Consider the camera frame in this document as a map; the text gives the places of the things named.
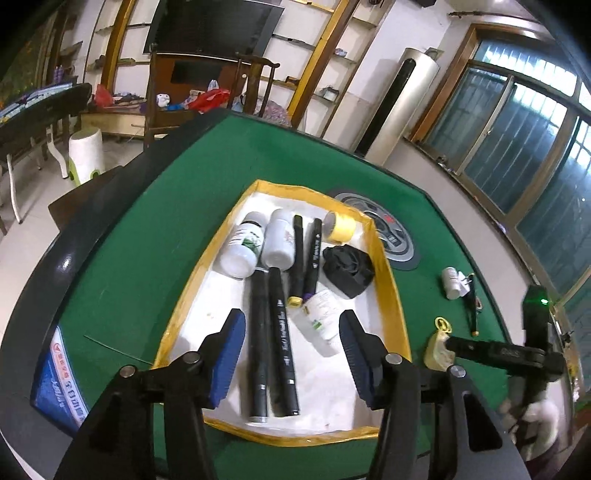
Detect black television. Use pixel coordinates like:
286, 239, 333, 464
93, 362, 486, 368
144, 0, 284, 58

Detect white gloved right hand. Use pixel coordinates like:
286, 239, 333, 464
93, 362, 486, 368
499, 398, 559, 461

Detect white green stool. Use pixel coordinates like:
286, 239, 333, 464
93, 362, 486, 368
68, 127, 106, 186

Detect round grey table control panel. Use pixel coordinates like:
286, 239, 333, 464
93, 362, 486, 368
329, 189, 421, 271

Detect clear bottle green label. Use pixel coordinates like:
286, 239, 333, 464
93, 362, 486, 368
290, 289, 346, 357

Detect white tray yellow tape edge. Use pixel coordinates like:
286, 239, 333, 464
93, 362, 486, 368
153, 179, 412, 448

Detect window with metal frame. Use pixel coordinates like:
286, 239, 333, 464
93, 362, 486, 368
410, 22, 591, 315

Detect white bottle with label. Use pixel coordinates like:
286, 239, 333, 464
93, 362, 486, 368
219, 211, 267, 279

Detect blue white sticker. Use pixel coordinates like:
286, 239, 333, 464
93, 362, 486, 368
32, 327, 88, 435

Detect black marker grey cap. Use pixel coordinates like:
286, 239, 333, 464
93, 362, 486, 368
247, 269, 269, 423

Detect black plastic holder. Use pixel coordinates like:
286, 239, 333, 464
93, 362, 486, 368
322, 244, 375, 299

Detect plain white bottle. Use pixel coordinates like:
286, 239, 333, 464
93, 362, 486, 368
260, 209, 296, 271

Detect yellow tape roll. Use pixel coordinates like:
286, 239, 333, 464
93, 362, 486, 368
322, 211, 363, 245

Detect black marker purple cap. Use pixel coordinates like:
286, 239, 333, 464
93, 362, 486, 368
303, 218, 322, 302

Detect dark side table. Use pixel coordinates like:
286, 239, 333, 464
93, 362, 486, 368
1, 82, 92, 224

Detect wooden chair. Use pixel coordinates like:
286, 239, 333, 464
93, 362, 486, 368
226, 53, 280, 118

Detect black marker yellow caps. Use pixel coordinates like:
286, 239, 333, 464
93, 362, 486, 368
465, 274, 479, 337

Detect small white bottle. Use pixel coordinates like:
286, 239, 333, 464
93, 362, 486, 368
441, 267, 462, 300

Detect red plastic bag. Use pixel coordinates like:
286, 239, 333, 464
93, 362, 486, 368
187, 88, 230, 114

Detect standing air conditioner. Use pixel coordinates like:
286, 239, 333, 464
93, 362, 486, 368
355, 48, 440, 166

